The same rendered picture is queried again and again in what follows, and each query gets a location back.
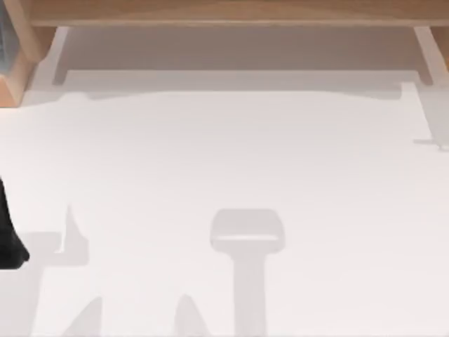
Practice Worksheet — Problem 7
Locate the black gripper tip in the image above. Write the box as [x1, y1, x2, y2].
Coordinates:
[0, 178, 31, 272]

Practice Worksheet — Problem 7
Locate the wooden cupboard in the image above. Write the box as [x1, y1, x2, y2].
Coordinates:
[0, 0, 449, 108]

